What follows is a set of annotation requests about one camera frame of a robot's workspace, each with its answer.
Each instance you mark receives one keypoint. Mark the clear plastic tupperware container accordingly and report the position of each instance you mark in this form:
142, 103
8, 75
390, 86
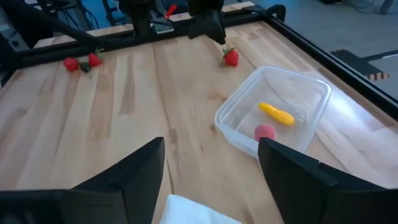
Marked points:
298, 90

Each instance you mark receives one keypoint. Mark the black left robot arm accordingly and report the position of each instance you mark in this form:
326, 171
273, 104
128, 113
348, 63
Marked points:
140, 18

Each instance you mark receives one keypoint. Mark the yellow toy banana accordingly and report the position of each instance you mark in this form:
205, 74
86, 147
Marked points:
276, 114

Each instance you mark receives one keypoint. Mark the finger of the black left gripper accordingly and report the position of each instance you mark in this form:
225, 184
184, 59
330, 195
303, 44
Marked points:
208, 26

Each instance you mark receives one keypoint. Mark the white folded cloth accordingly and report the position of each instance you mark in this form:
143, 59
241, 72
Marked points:
192, 211

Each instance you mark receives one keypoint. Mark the pink red toy fruit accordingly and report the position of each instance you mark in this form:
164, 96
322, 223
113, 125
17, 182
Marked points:
265, 132

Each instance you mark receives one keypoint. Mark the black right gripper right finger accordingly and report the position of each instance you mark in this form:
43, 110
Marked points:
311, 199

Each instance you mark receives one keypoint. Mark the dark toy blackberry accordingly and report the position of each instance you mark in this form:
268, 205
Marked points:
85, 67

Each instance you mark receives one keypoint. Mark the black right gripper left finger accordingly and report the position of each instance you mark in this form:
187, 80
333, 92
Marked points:
124, 193

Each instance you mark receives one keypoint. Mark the red toy strawberry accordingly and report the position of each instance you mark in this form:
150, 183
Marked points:
231, 58
71, 64
94, 60

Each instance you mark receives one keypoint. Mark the black aluminium table frame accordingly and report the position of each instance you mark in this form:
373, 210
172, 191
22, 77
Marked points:
342, 71

